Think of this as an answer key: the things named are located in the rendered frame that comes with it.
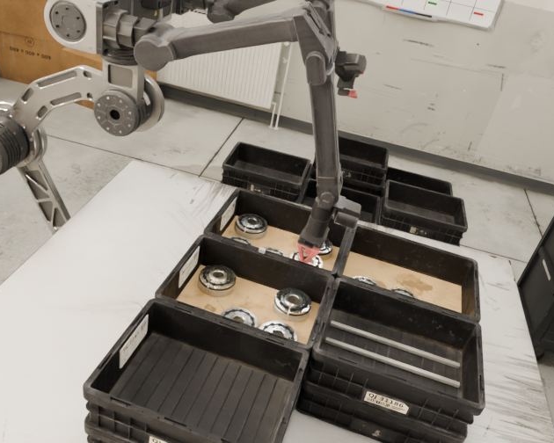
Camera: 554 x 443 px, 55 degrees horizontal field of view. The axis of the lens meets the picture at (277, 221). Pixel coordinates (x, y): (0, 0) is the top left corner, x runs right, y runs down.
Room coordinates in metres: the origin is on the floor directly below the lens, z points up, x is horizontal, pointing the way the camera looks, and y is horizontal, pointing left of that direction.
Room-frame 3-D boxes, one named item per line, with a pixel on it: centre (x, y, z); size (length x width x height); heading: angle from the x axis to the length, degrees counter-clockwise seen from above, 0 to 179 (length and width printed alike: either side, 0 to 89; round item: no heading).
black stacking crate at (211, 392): (0.77, 0.09, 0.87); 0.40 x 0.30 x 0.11; 80
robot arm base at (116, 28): (1.25, 0.45, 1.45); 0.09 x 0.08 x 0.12; 174
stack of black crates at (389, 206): (2.34, -0.69, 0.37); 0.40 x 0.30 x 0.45; 84
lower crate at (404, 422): (0.99, -0.36, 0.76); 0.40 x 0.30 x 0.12; 80
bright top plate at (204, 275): (1.15, 0.13, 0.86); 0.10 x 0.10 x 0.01
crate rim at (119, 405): (0.77, 0.09, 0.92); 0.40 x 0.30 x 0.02; 80
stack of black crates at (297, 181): (2.42, 0.11, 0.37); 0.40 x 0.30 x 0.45; 84
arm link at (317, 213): (1.27, -0.12, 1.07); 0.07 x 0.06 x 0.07; 85
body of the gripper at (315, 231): (1.27, -0.11, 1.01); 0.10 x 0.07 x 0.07; 167
